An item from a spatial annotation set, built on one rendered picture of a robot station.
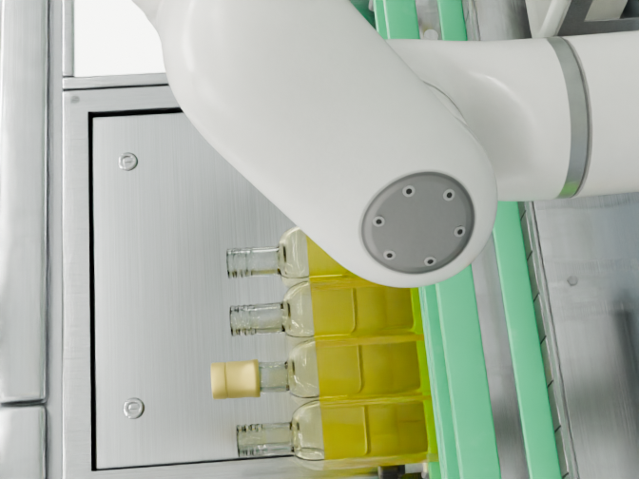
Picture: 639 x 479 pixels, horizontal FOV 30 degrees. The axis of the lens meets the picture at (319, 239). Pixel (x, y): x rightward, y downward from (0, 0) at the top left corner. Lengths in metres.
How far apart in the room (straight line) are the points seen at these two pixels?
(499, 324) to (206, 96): 0.51
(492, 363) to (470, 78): 0.37
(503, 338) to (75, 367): 0.47
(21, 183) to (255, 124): 0.82
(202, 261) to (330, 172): 0.73
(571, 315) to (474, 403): 0.11
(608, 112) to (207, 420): 0.67
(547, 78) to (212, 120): 0.21
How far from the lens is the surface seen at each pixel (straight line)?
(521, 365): 1.00
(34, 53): 1.44
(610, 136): 0.68
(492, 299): 1.02
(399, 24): 1.24
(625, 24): 1.13
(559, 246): 1.02
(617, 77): 0.69
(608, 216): 1.04
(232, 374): 1.10
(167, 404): 1.25
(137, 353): 1.26
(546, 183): 0.69
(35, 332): 1.29
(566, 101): 0.67
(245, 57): 0.54
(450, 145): 0.58
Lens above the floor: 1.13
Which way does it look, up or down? 4 degrees down
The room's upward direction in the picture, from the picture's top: 94 degrees counter-clockwise
